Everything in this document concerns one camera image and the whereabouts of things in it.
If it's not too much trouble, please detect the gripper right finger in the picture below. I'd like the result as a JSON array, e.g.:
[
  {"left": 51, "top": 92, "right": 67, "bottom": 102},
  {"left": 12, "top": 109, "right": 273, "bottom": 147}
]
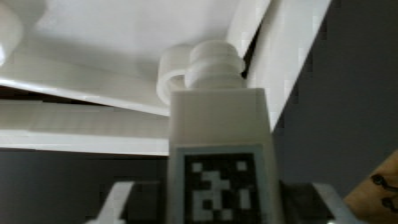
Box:
[{"left": 312, "top": 183, "right": 365, "bottom": 224}]

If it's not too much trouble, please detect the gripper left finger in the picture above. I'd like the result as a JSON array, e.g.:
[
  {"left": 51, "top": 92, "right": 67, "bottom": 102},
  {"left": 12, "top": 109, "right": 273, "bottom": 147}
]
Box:
[{"left": 85, "top": 181, "right": 134, "bottom": 224}]

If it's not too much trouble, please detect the white table leg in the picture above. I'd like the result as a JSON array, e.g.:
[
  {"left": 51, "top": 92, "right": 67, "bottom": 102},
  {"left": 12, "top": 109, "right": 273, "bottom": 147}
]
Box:
[{"left": 165, "top": 41, "right": 284, "bottom": 224}]

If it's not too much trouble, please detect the white square tabletop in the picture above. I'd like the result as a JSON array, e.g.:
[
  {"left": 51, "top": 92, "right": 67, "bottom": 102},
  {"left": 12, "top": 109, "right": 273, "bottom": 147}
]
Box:
[{"left": 0, "top": 0, "right": 269, "bottom": 116}]

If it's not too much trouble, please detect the white L-shaped fence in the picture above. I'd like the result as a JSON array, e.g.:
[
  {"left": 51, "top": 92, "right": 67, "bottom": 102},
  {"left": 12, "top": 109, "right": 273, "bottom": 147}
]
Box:
[{"left": 0, "top": 0, "right": 332, "bottom": 155}]

